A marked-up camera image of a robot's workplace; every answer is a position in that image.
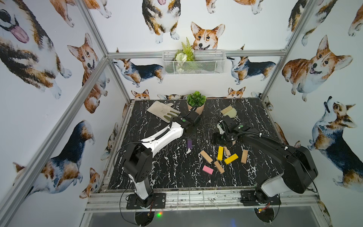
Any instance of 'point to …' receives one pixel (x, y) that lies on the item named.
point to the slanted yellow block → (231, 158)
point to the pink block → (208, 170)
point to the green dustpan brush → (229, 111)
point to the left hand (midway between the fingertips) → (193, 134)
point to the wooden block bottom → (219, 167)
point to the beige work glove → (163, 111)
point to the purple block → (189, 144)
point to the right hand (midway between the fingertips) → (213, 141)
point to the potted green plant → (196, 99)
